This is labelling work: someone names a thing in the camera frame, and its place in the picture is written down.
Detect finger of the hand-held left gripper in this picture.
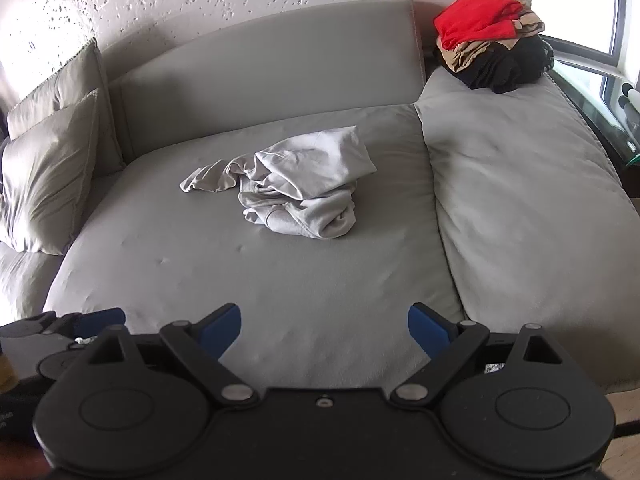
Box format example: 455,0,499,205
42,308,126,338

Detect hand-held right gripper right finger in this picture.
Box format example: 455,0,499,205
390,303,565,407

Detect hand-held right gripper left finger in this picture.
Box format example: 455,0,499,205
87,303,260,407

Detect light grey shirt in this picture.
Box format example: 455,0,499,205
179,125,378,240

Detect grey sofa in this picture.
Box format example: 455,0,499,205
0,0,640,397

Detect beige satin pillow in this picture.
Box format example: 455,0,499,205
6,37,126,172
0,89,102,255

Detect glass side table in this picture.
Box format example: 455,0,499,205
549,66,640,173

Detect white bottles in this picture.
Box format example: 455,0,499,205
618,82,640,112

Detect red garment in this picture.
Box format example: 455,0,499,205
433,0,525,51

